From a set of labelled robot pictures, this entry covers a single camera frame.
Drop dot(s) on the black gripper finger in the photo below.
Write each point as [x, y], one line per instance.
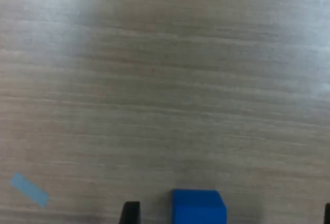
[131, 213]
[327, 215]

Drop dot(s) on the blue cube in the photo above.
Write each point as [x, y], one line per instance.
[198, 208]

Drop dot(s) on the blue tape piece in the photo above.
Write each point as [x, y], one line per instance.
[29, 190]

